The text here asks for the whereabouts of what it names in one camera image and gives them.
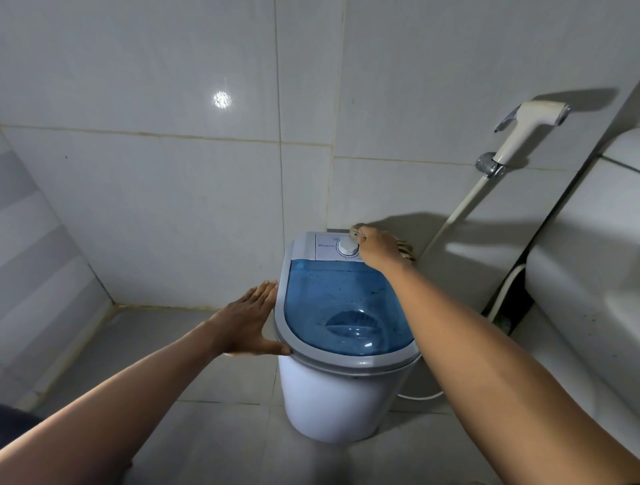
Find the person's left hand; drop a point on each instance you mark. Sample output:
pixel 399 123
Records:
pixel 247 325

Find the person's right hand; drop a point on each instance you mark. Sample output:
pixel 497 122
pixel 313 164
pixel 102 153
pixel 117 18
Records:
pixel 382 250

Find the person's left thumb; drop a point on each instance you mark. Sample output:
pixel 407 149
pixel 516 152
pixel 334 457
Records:
pixel 275 348

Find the person's left little finger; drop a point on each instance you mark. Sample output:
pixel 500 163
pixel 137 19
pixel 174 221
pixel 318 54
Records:
pixel 236 306

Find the person's left middle finger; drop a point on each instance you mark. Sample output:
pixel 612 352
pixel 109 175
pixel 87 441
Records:
pixel 263 296

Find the person's right fingers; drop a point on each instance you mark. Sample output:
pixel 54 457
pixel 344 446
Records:
pixel 361 237

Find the white timer knob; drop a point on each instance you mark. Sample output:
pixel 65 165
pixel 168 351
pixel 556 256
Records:
pixel 346 247

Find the white mini washing machine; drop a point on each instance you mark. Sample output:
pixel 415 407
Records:
pixel 325 399

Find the person's right forearm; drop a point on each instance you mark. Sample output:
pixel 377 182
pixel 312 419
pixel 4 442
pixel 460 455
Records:
pixel 475 359

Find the person's left forearm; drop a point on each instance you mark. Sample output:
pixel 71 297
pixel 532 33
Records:
pixel 125 409

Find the blue transparent washer lid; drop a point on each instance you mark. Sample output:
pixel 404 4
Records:
pixel 325 295

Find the chrome sprayer holder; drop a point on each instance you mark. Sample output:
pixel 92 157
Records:
pixel 489 165

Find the white bidet sprayer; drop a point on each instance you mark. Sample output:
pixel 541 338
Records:
pixel 520 132

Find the white toilet tank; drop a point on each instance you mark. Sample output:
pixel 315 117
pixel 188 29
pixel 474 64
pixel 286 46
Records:
pixel 585 260

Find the person's dark clothing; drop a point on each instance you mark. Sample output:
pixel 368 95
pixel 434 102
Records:
pixel 17 424

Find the white toilet tank lid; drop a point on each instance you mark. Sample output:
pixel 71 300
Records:
pixel 625 150

